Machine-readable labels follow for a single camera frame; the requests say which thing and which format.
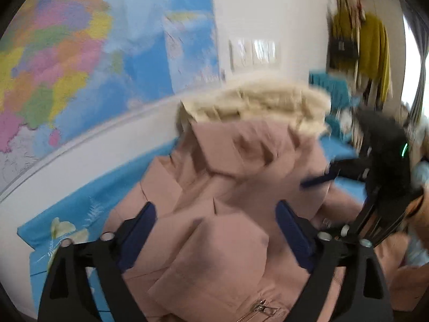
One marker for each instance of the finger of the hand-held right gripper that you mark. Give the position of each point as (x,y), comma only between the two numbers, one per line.
(318,179)
(378,214)

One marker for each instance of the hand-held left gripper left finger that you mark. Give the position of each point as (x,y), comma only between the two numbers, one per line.
(139,238)

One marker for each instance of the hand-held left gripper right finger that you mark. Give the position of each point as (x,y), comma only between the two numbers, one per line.
(295,238)

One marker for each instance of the pink coat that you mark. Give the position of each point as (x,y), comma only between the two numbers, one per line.
(228,208)

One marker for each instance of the blue floral bed sheet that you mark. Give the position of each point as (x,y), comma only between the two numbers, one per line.
(80,214)

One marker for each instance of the cream garment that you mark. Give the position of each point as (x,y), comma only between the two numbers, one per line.
(254,102)

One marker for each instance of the yellow hanging garment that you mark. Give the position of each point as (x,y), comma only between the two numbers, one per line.
(372,47)

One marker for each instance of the white wall socket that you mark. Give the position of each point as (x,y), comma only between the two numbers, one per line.
(240,53)
(264,52)

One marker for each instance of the colourful wall map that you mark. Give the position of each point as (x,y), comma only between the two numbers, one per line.
(83,57)

